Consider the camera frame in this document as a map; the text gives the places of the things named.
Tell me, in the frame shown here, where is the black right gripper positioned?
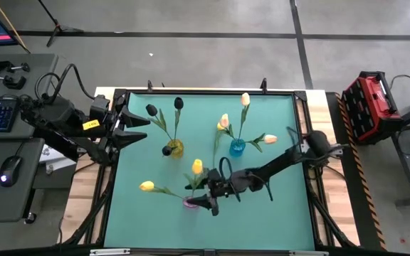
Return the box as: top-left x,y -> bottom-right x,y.
184,166 -> 244,217

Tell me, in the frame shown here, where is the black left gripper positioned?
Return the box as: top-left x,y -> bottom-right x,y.
98,102 -> 152,164

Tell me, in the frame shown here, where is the yellow artificial tulip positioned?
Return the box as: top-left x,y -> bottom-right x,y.
183,158 -> 211,200
139,180 -> 188,200

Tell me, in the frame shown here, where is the peach artificial tulip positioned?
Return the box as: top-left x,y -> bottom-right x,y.
246,132 -> 279,154
238,92 -> 251,140
211,112 -> 238,168

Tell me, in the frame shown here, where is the pink ribbed glass vase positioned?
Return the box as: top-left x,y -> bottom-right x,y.
182,196 -> 199,210

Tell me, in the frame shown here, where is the yellow glass vase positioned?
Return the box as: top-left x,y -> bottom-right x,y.
167,138 -> 185,159

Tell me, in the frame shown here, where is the blue glass vase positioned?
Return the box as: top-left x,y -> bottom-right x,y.
228,137 -> 247,158

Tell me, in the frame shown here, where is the teal table mat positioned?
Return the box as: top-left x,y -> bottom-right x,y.
103,92 -> 315,251

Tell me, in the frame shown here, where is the black tripod stand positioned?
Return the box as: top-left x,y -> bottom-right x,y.
36,0 -> 85,48

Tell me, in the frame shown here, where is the black computer mouse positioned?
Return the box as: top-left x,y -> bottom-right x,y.
0,155 -> 23,188

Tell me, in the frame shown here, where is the black C-clamp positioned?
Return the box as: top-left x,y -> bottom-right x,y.
0,58 -> 31,75
0,73 -> 27,90

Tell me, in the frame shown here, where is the light wooden table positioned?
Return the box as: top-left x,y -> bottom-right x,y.
59,86 -> 361,248

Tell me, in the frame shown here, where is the grey computer desk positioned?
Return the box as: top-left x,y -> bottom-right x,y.
0,53 -> 60,223

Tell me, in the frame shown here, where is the red black tool case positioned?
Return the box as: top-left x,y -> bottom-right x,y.
340,70 -> 404,145

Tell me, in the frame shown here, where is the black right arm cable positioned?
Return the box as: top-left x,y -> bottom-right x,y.
218,156 -> 235,181

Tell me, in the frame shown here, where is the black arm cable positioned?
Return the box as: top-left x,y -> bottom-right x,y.
33,63 -> 98,105
218,156 -> 235,181

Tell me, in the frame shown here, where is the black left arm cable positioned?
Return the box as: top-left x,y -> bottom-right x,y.
33,63 -> 98,105

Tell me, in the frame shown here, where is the white metal bracket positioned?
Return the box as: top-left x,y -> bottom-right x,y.
90,247 -> 131,256
289,250 -> 329,256

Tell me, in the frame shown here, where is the yellow hanging cable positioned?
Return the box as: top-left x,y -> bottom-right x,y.
0,0 -> 31,55

